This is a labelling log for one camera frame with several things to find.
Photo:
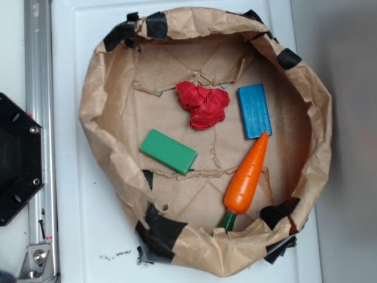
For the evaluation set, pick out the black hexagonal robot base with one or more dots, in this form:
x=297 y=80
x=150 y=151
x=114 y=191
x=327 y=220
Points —
x=21 y=159

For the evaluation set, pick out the green wooden block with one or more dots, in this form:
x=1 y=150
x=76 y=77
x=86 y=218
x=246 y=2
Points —
x=168 y=151

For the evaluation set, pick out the brown paper bag tray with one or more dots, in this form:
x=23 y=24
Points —
x=130 y=89

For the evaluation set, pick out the crumpled red paper ball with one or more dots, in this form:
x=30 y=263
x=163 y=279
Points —
x=206 y=106

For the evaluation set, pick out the orange toy carrot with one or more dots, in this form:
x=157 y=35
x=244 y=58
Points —
x=241 y=190

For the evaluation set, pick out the blue wooden block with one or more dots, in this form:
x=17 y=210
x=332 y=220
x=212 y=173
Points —
x=254 y=111

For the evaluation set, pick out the aluminium extrusion rail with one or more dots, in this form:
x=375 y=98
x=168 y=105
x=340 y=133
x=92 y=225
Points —
x=42 y=208

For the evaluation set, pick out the metal corner bracket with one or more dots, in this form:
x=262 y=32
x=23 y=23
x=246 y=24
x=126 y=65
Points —
x=37 y=264

